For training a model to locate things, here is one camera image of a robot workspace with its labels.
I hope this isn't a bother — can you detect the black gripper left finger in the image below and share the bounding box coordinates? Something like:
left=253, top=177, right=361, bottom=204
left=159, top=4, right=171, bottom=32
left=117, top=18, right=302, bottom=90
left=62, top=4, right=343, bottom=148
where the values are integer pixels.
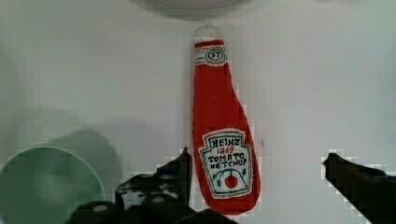
left=64, top=149, right=237, bottom=224

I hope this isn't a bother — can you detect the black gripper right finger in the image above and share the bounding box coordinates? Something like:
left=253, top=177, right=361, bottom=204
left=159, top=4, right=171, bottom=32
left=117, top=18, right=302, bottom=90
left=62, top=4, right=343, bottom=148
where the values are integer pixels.
left=322, top=153, right=396, bottom=224

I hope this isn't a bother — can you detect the red plush ketchup bottle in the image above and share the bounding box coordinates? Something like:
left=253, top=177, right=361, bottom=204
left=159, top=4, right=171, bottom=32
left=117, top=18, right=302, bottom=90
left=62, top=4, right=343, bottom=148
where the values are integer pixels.
left=192, top=24, right=261, bottom=215

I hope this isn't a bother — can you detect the green metal cup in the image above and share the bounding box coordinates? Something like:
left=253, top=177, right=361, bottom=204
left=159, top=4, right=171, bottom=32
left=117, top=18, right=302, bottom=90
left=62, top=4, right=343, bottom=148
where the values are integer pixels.
left=0, top=147, right=104, bottom=224

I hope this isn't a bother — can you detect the grey round plate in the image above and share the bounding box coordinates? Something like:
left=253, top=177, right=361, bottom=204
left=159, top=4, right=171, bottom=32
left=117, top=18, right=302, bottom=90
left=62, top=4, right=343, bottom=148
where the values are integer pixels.
left=130, top=0, right=251, bottom=16

